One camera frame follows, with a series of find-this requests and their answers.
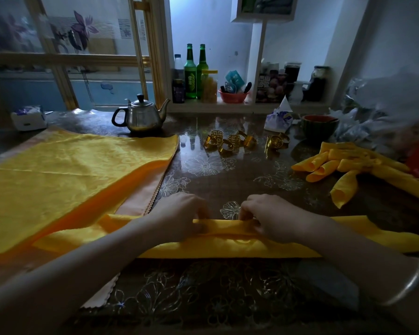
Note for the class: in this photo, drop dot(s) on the person's right forearm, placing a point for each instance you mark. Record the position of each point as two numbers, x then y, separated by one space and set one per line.
363 265

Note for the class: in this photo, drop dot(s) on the purple and white tissue pack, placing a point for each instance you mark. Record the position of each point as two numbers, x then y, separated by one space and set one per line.
277 120

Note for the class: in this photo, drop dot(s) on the heap of clear plastic bags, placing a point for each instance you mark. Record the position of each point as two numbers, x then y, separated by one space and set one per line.
384 111

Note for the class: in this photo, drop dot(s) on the purple flower window sticker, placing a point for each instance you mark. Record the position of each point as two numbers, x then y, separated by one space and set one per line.
83 29

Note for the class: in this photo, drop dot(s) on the yellow-lidded plastic jar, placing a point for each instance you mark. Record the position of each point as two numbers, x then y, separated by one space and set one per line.
209 88

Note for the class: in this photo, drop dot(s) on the person's right fingers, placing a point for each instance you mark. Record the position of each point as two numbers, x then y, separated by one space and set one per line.
248 210

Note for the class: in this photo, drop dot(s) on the yellow cloth napkin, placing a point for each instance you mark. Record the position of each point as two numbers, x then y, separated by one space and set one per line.
230 242

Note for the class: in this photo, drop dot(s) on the stack of flat yellow cloths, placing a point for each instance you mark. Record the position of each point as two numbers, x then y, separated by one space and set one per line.
66 174

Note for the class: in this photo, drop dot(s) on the person's left fingers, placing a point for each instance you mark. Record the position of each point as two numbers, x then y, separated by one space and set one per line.
200 214

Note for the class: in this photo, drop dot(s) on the person's left forearm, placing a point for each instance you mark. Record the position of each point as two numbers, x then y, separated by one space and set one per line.
66 275

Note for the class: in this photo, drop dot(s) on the green glass bottle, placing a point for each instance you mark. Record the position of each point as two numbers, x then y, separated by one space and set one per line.
202 62
190 78

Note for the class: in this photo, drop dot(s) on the clear plastic bottle dark label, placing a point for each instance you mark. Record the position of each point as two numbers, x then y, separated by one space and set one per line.
178 87

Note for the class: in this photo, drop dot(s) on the blue packet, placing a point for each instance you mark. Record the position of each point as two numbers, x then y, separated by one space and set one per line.
234 80

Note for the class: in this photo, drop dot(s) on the watermelon-pattern bowl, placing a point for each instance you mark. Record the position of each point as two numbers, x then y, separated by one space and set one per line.
319 128

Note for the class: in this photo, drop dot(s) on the group of gold napkin rings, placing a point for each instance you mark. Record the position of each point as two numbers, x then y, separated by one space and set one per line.
234 141

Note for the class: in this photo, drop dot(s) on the printed cardboard box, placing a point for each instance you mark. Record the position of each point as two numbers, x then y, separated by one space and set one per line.
270 88

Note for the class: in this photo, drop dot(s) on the person's right hand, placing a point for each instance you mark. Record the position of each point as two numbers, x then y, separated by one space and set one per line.
277 219

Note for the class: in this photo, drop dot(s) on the pile of rolled yellow napkins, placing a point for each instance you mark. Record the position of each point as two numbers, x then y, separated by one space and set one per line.
352 163

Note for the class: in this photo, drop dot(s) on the white ceramic jug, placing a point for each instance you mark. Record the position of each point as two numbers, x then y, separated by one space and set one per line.
298 93

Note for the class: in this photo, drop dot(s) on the person's left hand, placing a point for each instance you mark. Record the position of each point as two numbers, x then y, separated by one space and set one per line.
176 216

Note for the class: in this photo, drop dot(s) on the dark glass jar with lid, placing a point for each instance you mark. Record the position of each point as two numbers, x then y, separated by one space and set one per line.
317 85

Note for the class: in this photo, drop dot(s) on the red plastic bowl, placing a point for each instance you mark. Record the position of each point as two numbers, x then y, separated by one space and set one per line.
233 98

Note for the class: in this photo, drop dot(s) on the white wall shelf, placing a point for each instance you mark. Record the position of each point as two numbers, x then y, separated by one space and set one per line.
263 12

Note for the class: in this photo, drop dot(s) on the wooden window frame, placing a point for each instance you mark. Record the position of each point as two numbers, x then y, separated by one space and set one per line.
61 59

